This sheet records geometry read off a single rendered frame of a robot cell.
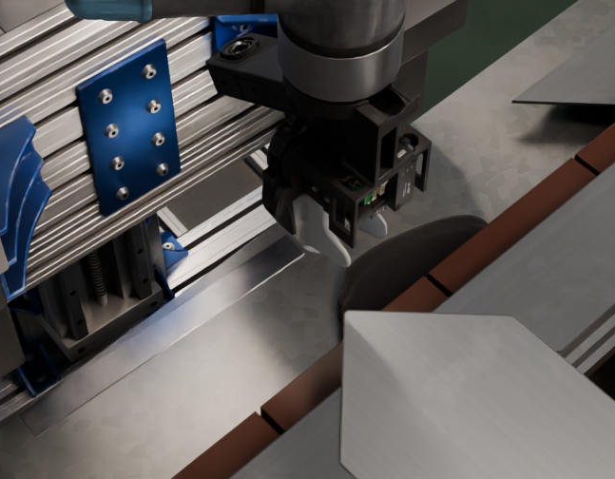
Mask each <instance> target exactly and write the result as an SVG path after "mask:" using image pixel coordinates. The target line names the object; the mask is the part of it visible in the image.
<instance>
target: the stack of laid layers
mask: <svg viewBox="0 0 615 479"><path fill-rule="evenodd" d="M558 354H560V355H561V356H562V357H563V358H564V359H566V360H567V361H568V362H569V363H570V364H572V365H573V366H574V367H575V368H576V369H577V370H579V371H580V372H581V373H582V374H584V375H585V376H586V377H590V376H591V375H592V374H593V373H594V372H595V371H596V370H597V369H598V368H600V367H601V366H602V365H603V364H604V363H605V362H606V361H607V360H608V359H610V358H611V357H612V356H613V355H614V354H615V306H614V307H613V308H612V309H610V310H609V311H608V312H607V313H606V314H605V315H604V316H602V317H601V318H600V319H599V320H598V321H597V322H596V323H594V324H593V325H592V326H591V327H590V328H589V329H588V330H586V331H585V332H584V333H583V334H582V335H581V336H580V337H578V338H577V339H576V340H575V341H574V342H573V343H572V344H570V345H569V346H568V347H567V348H566V349H565V350H564V351H563V352H561V353H558Z"/></svg>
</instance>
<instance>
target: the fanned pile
mask: <svg viewBox="0 0 615 479"><path fill-rule="evenodd" d="M511 103H512V104H536V105H587V106H613V107H615V24H614V25H613V26H612V27H610V28H609V29H607V30H606V31H605V32H603V33H602V34H601V35H599V36H598V37H597V38H595V39H594V40H592V41H591V42H590V43H588V44H587V45H586V46H584V47H583V48H581V49H580V50H579V51H577V52H576V53H575V54H573V55H572V56H571V57H569V58H568V59H567V60H565V61H564V62H563V63H562V64H561V65H560V66H558V67H557V68H555V69H554V70H553V71H551V72H550V73H548V74H547V75H546V76H544V77H543V78H542V79H540V80H539V81H538V82H536V83H535V84H534V85H532V86H531V87H529V88H528V89H527V90H525V91H524V92H523V93H521V94H520V95H519V96H517V97H516V98H515V99H513V100H512V102H511Z"/></svg>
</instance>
